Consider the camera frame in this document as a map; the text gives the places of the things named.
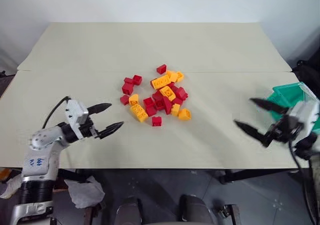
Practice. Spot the white crumpled cloth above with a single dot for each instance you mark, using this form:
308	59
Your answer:
83	191
10	188

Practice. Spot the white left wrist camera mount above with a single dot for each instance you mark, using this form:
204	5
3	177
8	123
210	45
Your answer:
75	110

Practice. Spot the black object beside table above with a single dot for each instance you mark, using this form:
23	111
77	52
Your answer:
308	75

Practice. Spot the large red building block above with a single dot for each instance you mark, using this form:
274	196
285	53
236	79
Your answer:
149	107

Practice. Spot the small yellow sloped block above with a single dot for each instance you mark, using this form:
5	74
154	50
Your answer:
175	109
133	99

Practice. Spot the long yellow building block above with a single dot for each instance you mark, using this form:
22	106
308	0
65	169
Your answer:
161	82
138	113

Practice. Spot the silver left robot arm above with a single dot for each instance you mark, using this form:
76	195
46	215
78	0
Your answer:
37	140

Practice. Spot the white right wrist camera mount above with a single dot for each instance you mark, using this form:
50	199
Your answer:
306	112

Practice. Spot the teal plastic bin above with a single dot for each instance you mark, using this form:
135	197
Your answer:
287	95

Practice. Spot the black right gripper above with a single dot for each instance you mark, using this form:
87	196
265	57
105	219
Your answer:
287	128

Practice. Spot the dark rounded shape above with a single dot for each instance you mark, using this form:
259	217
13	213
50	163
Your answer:
195	208
128	208

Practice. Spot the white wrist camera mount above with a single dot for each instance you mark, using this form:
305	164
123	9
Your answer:
306	112
75	110

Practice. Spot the red sloped building block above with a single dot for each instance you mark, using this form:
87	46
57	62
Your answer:
167	105

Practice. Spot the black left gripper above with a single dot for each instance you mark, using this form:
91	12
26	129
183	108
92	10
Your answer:
88	130

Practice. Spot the metal bracket on floor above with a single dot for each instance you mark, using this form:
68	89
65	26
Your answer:
228	211

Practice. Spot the yellow sloped building block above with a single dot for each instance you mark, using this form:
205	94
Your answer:
184	114

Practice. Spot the orange object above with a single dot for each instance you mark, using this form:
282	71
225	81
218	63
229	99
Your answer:
3	174

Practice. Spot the black table frame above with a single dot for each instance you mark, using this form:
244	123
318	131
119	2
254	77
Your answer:
175	172

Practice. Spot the small red building block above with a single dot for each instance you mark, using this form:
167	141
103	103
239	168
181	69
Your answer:
137	79
161	69
128	80
157	121
124	99

